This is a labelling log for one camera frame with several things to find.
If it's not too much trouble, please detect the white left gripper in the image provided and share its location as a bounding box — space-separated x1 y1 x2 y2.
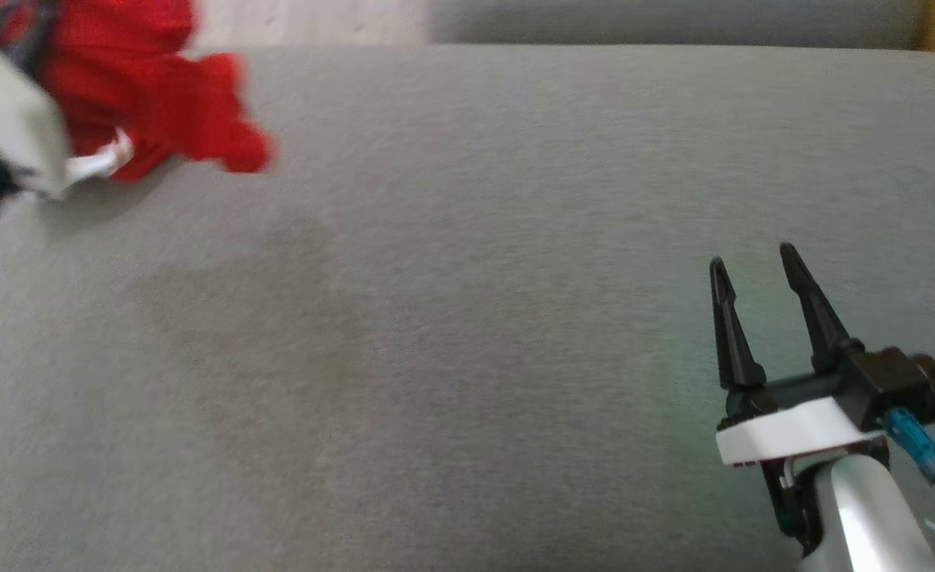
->
0 0 69 201

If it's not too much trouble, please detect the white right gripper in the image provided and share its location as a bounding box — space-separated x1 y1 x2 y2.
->
709 242 889 470

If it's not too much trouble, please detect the red jersey with white trim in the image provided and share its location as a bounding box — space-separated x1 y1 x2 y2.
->
0 0 276 184

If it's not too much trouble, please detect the small grey sofa cushion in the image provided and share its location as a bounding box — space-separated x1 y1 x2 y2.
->
427 0 930 50

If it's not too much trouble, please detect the right black cable blue plug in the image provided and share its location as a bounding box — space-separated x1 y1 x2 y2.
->
883 408 935 531

